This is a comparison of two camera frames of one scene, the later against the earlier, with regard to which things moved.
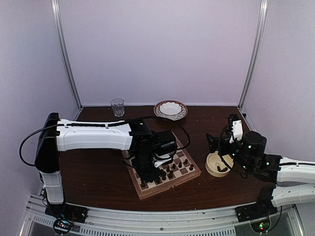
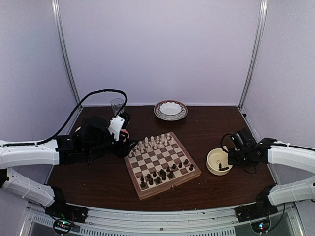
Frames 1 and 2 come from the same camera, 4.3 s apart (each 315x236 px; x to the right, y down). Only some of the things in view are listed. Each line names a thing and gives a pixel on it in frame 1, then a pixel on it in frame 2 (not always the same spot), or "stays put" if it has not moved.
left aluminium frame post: (55, 14) stays put
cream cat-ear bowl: (213, 160) stays put
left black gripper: (146, 177) → (123, 148)
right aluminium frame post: (262, 17) stays put
